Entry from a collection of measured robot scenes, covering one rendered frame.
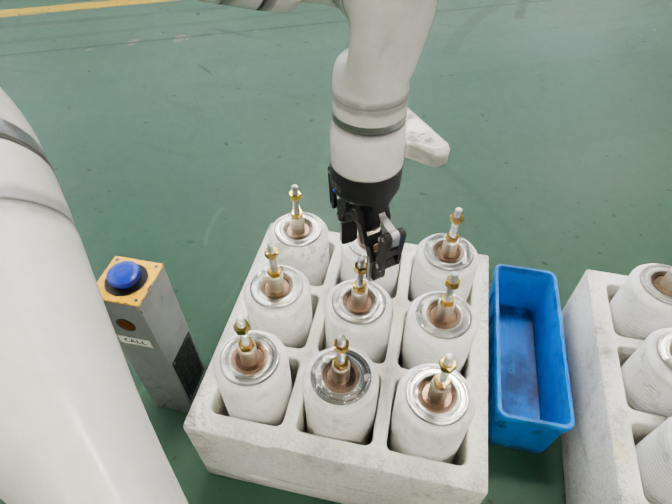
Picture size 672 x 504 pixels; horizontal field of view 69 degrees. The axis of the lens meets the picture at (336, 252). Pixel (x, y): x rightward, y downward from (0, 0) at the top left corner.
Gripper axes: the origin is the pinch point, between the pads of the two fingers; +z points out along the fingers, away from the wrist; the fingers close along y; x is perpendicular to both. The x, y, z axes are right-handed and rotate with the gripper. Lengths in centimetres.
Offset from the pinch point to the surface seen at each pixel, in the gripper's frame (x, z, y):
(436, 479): -1.7, 17.3, 23.1
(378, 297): 2.6, 9.9, 0.9
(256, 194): 3, 35, -56
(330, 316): -4.6, 10.6, 0.3
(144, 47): -5, 35, -149
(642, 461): 21.9, 16.9, 32.9
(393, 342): 3.7, 17.3, 4.4
